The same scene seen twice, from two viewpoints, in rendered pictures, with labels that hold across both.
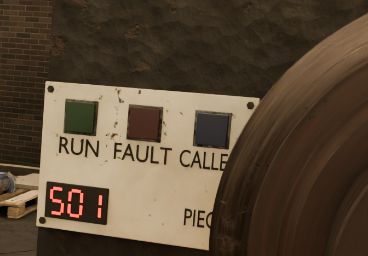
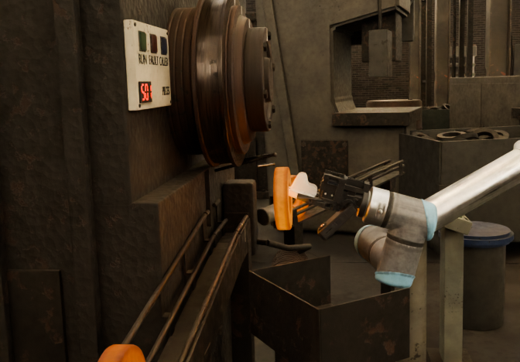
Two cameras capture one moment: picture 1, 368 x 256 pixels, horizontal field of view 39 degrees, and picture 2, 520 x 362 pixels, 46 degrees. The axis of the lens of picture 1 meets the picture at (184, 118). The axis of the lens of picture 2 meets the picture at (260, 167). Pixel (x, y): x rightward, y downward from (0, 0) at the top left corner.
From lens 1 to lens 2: 1.51 m
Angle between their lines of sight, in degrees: 94
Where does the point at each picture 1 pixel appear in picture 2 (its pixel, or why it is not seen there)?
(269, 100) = (223, 29)
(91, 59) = (130, 6)
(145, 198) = (155, 83)
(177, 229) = (162, 97)
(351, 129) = (241, 37)
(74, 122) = (143, 44)
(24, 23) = not seen: outside the picture
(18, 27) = not seen: outside the picture
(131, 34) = not seen: outside the picture
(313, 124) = (233, 36)
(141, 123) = (154, 43)
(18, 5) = not seen: outside the picture
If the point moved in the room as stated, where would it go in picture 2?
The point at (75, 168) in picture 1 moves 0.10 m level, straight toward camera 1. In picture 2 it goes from (142, 71) to (190, 70)
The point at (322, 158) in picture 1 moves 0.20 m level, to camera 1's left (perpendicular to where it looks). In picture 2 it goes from (239, 46) to (244, 41)
